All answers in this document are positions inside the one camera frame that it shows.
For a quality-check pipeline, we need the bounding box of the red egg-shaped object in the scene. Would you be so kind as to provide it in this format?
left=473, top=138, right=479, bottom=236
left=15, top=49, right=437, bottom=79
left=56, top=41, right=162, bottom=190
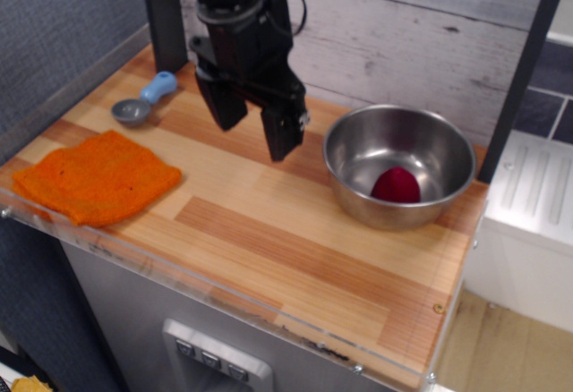
left=371, top=166, right=421, bottom=203

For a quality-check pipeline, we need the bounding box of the clear acrylic edge guard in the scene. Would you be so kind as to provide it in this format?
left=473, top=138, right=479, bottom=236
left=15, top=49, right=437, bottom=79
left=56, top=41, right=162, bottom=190
left=0, top=185, right=438, bottom=387

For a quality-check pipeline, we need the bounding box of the white toy sink unit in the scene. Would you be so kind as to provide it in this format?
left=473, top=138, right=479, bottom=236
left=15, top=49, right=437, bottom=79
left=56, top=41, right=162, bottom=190
left=464, top=132, right=572, bottom=331

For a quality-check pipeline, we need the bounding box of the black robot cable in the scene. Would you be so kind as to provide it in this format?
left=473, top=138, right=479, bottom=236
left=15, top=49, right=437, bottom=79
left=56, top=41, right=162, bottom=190
left=266, top=0, right=309, bottom=38

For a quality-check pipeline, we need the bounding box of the grey scoop blue handle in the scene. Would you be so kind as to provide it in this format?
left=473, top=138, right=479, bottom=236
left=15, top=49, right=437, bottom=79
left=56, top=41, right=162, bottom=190
left=111, top=71, right=177, bottom=127

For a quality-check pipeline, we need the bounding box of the silver toy fridge cabinet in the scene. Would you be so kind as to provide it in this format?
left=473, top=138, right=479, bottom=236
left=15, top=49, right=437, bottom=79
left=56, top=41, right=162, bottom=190
left=60, top=237, right=404, bottom=392

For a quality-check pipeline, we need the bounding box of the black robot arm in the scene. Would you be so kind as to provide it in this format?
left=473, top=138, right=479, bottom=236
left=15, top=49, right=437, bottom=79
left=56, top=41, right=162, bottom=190
left=189, top=0, right=309, bottom=162

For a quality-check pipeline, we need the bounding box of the stainless steel bowl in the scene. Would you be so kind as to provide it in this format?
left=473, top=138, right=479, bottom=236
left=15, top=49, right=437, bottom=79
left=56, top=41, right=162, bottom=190
left=322, top=105, right=477, bottom=230

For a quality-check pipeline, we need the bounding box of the orange knitted cloth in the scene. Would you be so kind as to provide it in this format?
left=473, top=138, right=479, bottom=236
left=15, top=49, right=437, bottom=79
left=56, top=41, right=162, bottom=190
left=13, top=131, right=182, bottom=227

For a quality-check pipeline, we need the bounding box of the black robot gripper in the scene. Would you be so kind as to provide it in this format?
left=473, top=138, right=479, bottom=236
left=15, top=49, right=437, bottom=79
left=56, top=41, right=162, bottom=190
left=190, top=2, right=310, bottom=162

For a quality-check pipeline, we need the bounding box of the black left frame post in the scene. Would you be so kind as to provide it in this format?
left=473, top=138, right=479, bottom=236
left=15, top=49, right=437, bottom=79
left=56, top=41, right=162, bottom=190
left=145, top=0, right=188, bottom=72

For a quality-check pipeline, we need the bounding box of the black right frame post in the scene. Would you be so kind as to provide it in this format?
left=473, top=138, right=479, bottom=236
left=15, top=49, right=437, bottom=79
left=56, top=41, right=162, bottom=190
left=478, top=0, right=560, bottom=183

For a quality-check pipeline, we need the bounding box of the yellow object bottom left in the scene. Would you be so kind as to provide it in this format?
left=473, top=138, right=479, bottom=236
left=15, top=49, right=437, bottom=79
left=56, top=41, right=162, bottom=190
left=11, top=376, right=53, bottom=392

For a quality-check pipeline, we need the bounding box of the black frame post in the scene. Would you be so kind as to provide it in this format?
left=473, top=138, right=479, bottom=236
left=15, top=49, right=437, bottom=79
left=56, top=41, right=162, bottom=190
left=478, top=0, right=560, bottom=183
left=145, top=0, right=188, bottom=72

